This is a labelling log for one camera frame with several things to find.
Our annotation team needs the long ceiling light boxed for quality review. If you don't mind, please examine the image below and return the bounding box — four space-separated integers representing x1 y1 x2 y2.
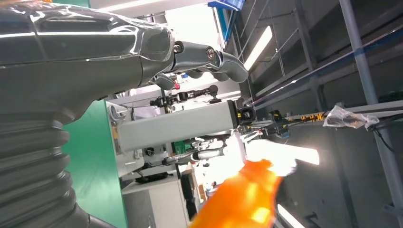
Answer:
244 26 273 71

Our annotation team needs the green table mat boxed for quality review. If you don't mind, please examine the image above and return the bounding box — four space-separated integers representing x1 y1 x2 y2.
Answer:
52 0 130 228

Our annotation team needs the blue sign board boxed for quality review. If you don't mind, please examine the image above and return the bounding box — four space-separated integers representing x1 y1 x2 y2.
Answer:
208 0 246 11

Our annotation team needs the clear plastic bag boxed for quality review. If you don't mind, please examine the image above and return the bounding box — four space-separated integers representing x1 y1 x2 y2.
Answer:
323 105 380 130

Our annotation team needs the white cabinet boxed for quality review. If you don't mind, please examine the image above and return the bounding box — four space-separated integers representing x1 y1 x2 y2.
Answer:
121 179 190 228

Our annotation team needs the green box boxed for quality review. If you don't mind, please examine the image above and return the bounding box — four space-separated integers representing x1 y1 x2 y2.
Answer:
174 141 192 155

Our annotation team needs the grey machine column with base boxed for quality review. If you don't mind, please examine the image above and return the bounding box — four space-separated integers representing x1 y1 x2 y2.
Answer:
108 100 256 156

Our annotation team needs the orange bottle with clear cap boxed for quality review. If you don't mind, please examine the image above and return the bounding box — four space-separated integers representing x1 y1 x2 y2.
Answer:
189 140 298 228

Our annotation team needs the metal rail with yellow clips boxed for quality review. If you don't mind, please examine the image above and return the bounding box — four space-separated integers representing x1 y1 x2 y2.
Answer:
249 100 403 139

